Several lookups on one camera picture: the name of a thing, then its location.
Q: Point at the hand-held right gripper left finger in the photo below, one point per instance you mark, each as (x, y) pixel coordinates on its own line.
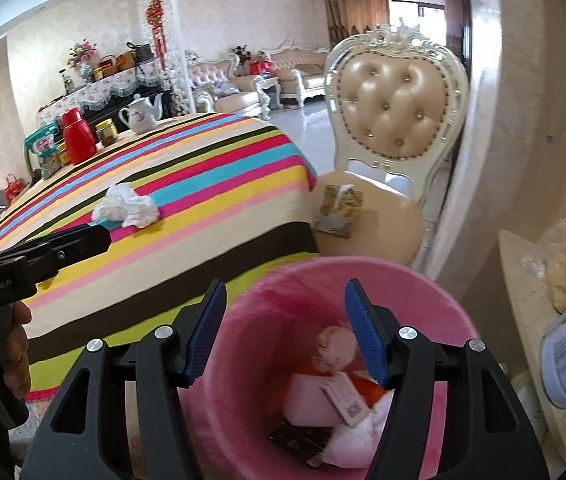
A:
(205, 335)

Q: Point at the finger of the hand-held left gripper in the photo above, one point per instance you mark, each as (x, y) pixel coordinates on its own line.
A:
(85, 241)

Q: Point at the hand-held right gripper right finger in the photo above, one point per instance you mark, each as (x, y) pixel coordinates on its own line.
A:
(368, 340)

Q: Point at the pale yellow wrapper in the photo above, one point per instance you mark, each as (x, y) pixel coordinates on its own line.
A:
(335, 350)

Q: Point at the white tissue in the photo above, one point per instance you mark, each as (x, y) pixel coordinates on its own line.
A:
(140, 212)
(110, 205)

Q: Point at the small printed carton box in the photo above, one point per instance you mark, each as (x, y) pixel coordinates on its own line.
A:
(345, 400)

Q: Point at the pink trash bin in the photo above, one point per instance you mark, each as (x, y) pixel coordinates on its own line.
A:
(273, 320)

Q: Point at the white paper packet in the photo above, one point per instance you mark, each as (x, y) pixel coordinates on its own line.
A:
(310, 400)

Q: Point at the white plastic bag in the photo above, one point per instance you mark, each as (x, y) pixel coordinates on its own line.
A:
(363, 435)

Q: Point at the black printed packet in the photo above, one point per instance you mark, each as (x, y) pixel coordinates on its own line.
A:
(295, 442)

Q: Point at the orange wrapper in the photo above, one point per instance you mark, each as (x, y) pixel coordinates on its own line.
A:
(370, 387)

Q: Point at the red handbag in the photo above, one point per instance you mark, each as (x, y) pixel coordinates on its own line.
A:
(15, 190)

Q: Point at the green snack bag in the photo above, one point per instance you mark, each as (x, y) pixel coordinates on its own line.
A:
(43, 152)

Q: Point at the red thermos jug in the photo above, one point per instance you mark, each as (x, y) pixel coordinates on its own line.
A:
(78, 137)

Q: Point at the glass jar with yellow lid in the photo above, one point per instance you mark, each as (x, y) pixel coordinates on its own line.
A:
(106, 134)

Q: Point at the striped tablecloth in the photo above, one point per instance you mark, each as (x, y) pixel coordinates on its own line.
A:
(203, 180)

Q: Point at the tissue pack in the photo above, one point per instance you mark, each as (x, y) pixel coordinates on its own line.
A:
(338, 210)

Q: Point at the white floral teapot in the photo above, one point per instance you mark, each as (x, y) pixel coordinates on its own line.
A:
(140, 115)

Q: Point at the sideboard with lace cloth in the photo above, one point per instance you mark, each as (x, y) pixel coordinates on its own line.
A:
(113, 92)

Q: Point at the woven basket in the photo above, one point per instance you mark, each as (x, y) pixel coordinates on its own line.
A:
(125, 62)
(104, 67)

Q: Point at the pink flower bouquet vase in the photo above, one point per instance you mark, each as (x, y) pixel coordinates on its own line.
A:
(82, 57)

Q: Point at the black handbag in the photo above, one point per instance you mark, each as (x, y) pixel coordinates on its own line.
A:
(142, 54)

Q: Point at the cream armchair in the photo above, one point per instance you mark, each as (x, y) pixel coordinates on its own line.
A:
(213, 77)

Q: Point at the white lattice partition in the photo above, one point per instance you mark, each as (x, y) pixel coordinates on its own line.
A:
(180, 45)

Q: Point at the white carved side table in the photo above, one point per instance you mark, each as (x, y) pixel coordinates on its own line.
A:
(269, 92)

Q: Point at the cream tufted dining chair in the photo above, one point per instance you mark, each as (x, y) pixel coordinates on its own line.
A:
(398, 105)

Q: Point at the red flower plant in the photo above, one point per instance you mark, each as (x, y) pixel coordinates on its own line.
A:
(241, 52)

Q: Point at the red gift bag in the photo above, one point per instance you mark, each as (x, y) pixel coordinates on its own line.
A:
(261, 66)

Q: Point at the long cream sofa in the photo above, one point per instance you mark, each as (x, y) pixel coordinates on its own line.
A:
(298, 72)

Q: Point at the window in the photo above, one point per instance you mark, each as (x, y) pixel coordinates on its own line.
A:
(415, 22)

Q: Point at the brown curtains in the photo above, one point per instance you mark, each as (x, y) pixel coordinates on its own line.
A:
(355, 15)

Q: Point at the red knot wall decoration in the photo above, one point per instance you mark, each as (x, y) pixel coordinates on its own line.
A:
(157, 25)

